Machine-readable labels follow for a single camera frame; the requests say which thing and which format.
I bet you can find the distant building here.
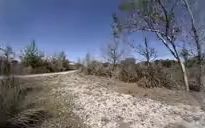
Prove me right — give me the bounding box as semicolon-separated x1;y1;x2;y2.
120;57;137;65

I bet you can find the green conifer tree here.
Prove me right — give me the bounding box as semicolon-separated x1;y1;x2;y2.
21;39;44;69

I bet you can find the pale gravel path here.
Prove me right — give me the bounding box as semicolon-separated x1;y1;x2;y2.
0;69;205;128

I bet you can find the brown dirt verge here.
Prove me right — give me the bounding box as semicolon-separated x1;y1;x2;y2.
99;79;205;116

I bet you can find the leaning pale-trunk tree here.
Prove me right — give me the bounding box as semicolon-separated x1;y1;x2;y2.
119;0;194;93

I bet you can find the small bare tree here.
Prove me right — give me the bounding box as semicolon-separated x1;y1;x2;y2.
133;36;159;66

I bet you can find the row of dry bushes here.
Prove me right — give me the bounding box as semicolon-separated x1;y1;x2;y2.
79;59;205;93

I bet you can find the row of bare shrubs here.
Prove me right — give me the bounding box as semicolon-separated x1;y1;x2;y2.
0;39;81;76

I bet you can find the tall bare tree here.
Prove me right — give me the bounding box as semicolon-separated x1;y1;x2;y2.
181;0;205;91

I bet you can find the thin bare tree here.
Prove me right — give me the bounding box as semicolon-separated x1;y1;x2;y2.
104;13;126;69

